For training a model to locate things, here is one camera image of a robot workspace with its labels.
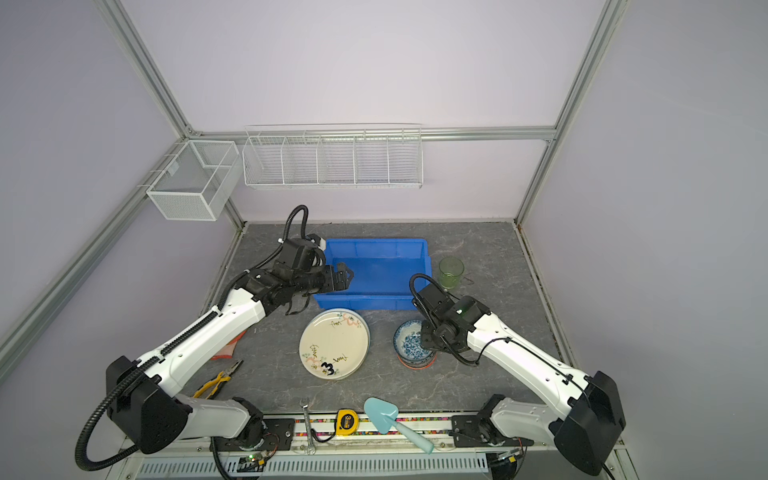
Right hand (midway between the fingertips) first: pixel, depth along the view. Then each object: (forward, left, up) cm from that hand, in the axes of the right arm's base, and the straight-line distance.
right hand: (432, 342), depth 78 cm
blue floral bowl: (+2, +6, -4) cm, 7 cm away
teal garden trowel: (-15, +13, -10) cm, 22 cm away
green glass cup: (+29, -9, -8) cm, 31 cm away
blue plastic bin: (+33, +15, -13) cm, 38 cm away
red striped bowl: (-4, +3, -5) cm, 7 cm away
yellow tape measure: (-17, +22, -9) cm, 29 cm away
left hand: (+13, +25, +10) cm, 30 cm away
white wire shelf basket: (+57, +31, +20) cm, 68 cm away
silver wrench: (-23, +30, -11) cm, 40 cm away
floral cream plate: (+2, +27, -7) cm, 28 cm away
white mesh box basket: (+49, +76, +16) cm, 92 cm away
